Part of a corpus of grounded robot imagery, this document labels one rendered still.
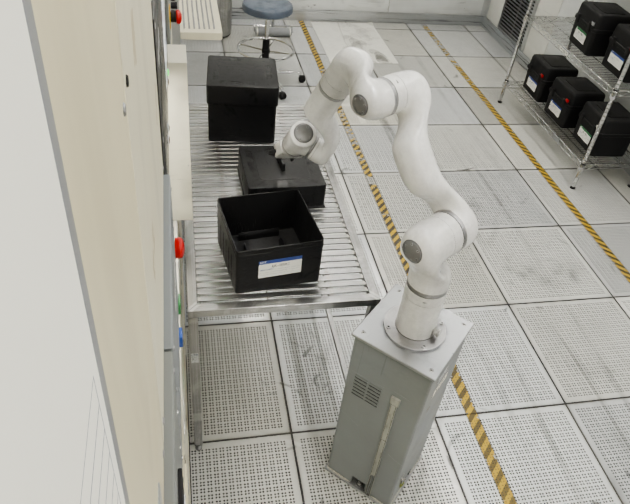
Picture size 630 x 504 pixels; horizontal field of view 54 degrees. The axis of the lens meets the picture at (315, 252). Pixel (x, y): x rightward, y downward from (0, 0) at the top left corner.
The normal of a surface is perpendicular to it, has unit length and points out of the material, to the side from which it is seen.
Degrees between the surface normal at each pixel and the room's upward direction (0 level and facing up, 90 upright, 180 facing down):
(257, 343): 0
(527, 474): 0
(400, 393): 90
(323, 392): 0
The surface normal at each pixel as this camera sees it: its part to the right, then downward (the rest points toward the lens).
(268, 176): 0.10, -0.76
